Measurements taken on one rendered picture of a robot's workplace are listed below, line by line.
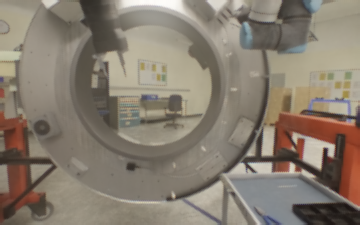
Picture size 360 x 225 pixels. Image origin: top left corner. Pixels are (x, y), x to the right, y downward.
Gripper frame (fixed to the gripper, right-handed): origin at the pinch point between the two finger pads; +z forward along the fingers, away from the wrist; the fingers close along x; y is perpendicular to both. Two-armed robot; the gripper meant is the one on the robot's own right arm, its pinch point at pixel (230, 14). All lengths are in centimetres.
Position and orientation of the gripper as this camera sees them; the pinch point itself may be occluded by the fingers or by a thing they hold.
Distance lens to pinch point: 101.6
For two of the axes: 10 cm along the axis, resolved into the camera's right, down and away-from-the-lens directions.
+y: 5.8, 6.4, 5.1
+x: 6.6, -7.3, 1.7
